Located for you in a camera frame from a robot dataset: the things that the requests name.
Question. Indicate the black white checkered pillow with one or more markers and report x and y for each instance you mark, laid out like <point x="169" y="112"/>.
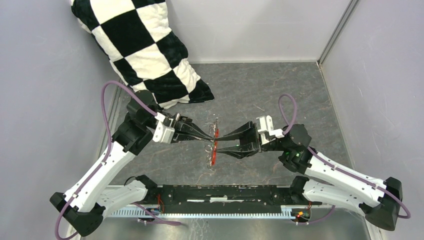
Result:
<point x="142" y="48"/>

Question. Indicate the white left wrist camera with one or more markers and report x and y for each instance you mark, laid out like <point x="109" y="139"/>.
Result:
<point x="164" y="130"/>

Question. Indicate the aluminium frame rail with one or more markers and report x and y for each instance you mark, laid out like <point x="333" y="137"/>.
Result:
<point x="140" y="210"/>

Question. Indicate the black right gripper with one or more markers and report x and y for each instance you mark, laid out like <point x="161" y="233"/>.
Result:
<point x="246" y="150"/>

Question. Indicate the metal key holder red handle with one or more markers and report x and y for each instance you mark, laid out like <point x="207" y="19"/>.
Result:
<point x="212" y="147"/>

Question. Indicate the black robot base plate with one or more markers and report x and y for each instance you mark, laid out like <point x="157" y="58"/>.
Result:
<point x="224" y="199"/>

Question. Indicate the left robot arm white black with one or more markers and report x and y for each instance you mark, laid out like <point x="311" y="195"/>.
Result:
<point x="85" y="205"/>

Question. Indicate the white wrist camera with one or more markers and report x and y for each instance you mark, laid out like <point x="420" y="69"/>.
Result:
<point x="164" y="130"/>
<point x="267" y="132"/>

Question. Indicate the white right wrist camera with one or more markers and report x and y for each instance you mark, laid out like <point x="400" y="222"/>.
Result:
<point x="267" y="132"/>

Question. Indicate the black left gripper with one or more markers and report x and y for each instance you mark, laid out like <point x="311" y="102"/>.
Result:
<point x="184" y="129"/>

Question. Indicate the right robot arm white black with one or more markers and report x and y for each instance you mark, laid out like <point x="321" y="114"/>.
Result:
<point x="320" y="179"/>

